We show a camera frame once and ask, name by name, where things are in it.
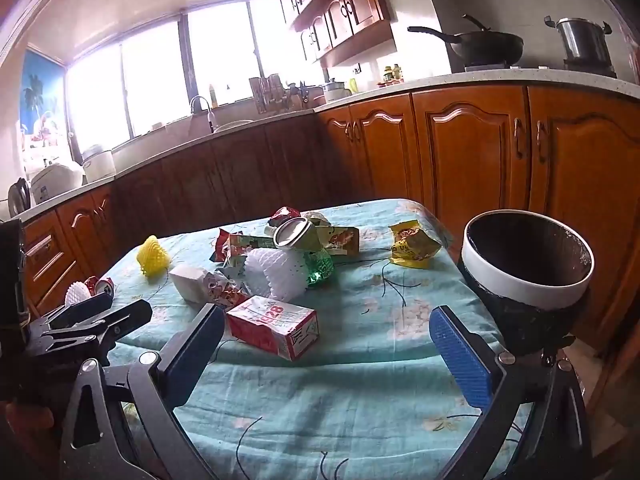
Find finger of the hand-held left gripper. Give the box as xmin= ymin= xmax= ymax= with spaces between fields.
xmin=47 ymin=291 xmax=115 ymax=332
xmin=47 ymin=300 xmax=152 ymax=356

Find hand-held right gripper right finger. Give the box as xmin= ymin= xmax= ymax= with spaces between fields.
xmin=429 ymin=305 xmax=593 ymax=480

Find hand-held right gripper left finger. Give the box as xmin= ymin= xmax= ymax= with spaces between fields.
xmin=60 ymin=302 xmax=226 ymax=480

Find red and white carton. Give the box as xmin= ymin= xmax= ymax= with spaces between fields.
xmin=226 ymin=295 xmax=318 ymax=361

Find white rimmed trash bin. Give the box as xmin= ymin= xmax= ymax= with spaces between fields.
xmin=457 ymin=209 xmax=596 ymax=356

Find large white foam fruit net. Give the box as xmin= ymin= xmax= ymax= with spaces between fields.
xmin=245 ymin=247 xmax=308 ymax=297

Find red green snack wrapper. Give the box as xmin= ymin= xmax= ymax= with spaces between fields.
xmin=212 ymin=228 xmax=276 ymax=263

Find green plastic bottle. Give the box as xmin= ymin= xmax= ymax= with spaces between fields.
xmin=272 ymin=217 xmax=335 ymax=288

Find person's left forearm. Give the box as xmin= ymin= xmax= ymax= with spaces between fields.
xmin=0 ymin=400 xmax=53 ymax=480

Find small white foam net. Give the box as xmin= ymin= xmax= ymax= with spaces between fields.
xmin=65 ymin=282 xmax=93 ymax=308

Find red drink can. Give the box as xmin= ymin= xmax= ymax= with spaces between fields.
xmin=85 ymin=276 xmax=117 ymax=297

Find yellow foam fruit net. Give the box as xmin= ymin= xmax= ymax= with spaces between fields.
xmin=136 ymin=235 xmax=173 ymax=277

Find white paper box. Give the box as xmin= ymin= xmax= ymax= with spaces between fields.
xmin=169 ymin=265 xmax=208 ymax=303

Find crumpled foil wrapper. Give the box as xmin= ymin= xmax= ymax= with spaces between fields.
xmin=202 ymin=270 xmax=251 ymax=308

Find black plastic bag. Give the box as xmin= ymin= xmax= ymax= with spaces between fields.
xmin=459 ymin=262 xmax=587 ymax=357

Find black electric kettle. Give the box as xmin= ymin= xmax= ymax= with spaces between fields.
xmin=7 ymin=177 xmax=32 ymax=218

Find white rice cooker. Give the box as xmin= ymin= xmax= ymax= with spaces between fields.
xmin=30 ymin=160 xmax=85 ymax=206

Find yellow snack wrapper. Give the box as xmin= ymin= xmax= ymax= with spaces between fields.
xmin=389 ymin=220 xmax=443 ymax=268

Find teal floral tablecloth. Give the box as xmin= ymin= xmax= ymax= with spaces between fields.
xmin=97 ymin=199 xmax=531 ymax=480

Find white round cooker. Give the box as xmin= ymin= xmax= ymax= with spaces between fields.
xmin=81 ymin=145 xmax=117 ymax=183

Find printed snack wrapper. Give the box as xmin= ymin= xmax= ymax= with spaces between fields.
xmin=320 ymin=225 xmax=361 ymax=256

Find wooden base cabinets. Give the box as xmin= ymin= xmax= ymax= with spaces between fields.
xmin=20 ymin=85 xmax=640 ymax=351

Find chrome faucet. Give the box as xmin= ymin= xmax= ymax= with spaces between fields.
xmin=190 ymin=95 xmax=216 ymax=133

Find kitchen window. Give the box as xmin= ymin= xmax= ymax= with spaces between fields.
xmin=65 ymin=0 xmax=321 ymax=151

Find speckled kitchen countertop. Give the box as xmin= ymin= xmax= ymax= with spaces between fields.
xmin=0 ymin=67 xmax=640 ymax=226

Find dark kitchen utensils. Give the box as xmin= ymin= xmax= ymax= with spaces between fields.
xmin=287 ymin=82 xmax=313 ymax=108

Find white lidded pot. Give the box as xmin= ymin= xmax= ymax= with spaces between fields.
xmin=322 ymin=79 xmax=353 ymax=103

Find black wok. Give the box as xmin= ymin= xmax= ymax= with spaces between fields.
xmin=407 ymin=14 xmax=525 ymax=68

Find gas stove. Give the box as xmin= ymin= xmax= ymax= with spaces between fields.
xmin=462 ymin=57 xmax=618 ymax=80

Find steel cooking pot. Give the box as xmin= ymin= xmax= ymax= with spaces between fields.
xmin=544 ymin=16 xmax=613 ymax=63

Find blue wall poster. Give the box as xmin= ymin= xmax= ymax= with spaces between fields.
xmin=20 ymin=50 xmax=68 ymax=161

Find wooden wall cabinets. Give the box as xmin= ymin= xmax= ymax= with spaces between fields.
xmin=270 ymin=0 xmax=393 ymax=68

